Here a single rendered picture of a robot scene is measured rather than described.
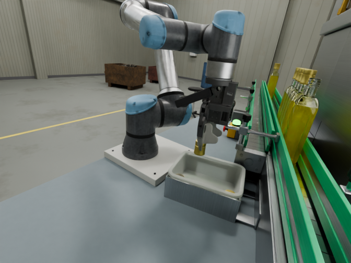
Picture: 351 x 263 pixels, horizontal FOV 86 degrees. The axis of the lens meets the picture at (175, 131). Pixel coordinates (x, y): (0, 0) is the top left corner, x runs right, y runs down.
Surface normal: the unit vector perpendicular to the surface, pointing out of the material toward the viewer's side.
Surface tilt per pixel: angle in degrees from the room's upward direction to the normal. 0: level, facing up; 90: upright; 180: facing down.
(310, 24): 90
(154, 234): 0
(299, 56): 90
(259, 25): 90
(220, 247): 0
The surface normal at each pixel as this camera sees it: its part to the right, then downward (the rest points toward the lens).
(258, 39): -0.58, 0.27
